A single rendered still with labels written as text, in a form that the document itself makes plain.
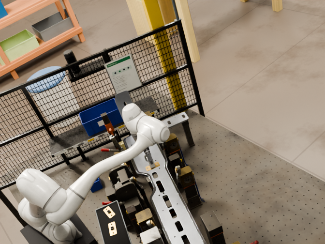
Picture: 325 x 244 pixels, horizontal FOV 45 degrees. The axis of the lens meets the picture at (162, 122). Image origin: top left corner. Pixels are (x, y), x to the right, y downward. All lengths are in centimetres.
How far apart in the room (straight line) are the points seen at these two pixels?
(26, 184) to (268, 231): 145
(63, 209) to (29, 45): 506
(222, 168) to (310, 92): 197
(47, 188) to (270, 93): 322
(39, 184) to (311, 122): 298
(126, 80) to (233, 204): 125
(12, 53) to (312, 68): 448
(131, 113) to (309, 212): 130
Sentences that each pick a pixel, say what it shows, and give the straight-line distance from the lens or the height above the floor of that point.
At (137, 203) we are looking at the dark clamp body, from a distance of 238.
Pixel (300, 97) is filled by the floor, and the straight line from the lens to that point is 454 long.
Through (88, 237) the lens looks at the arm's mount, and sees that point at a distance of 277.
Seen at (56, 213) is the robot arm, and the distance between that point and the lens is 196.
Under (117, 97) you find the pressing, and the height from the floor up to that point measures 131.
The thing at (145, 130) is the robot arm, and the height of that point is 165.
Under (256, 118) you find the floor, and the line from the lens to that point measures 433.
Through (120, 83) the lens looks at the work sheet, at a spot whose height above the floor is 125.
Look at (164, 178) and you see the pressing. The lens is 255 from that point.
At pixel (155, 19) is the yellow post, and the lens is 301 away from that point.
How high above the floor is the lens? 284
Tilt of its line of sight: 38 degrees down
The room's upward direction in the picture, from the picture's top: 19 degrees counter-clockwise
